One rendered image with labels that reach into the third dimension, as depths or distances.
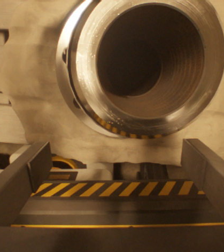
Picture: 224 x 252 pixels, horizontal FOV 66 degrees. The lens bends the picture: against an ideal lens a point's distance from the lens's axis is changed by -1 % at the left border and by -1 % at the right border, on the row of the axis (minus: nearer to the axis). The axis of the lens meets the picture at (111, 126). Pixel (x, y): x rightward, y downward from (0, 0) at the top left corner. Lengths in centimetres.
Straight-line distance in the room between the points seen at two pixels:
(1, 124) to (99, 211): 30
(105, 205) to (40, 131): 22
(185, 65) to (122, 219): 21
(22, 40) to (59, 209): 30
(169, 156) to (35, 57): 33
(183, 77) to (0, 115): 39
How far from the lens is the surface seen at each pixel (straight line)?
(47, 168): 17
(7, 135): 47
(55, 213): 29
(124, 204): 26
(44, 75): 37
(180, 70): 18
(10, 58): 40
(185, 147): 16
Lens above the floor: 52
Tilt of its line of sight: 73 degrees down
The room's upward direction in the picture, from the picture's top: 177 degrees counter-clockwise
